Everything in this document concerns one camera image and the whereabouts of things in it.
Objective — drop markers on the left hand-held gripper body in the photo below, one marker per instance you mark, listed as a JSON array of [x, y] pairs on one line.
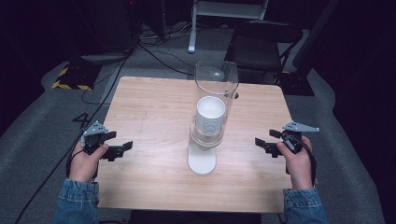
[[93, 140]]

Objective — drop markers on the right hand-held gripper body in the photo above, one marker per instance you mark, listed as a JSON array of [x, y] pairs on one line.
[[294, 137]]

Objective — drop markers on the white paper cup stack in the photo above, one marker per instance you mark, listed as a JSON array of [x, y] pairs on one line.
[[210, 119]]

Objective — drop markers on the clear tube cup dispenser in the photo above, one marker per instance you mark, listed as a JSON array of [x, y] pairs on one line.
[[202, 160]]

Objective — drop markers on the person's left hand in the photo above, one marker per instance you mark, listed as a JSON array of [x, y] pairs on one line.
[[83, 165]]

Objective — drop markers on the person's right hand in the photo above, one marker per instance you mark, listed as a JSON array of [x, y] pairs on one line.
[[297, 168]]

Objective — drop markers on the black yellow striped floor ramp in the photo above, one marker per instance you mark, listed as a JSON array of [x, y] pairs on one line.
[[74, 77]]

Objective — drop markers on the grey round stand base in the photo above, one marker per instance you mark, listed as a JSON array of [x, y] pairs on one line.
[[104, 58]]

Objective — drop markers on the black folding chair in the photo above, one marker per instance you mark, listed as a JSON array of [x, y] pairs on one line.
[[255, 49]]

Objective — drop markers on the dark slanted pole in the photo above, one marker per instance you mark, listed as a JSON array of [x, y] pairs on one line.
[[314, 34]]

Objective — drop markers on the white metal stand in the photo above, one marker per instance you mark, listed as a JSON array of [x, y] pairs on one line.
[[193, 31]]

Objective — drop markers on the black square base plate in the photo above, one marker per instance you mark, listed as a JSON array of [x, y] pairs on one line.
[[297, 84]]

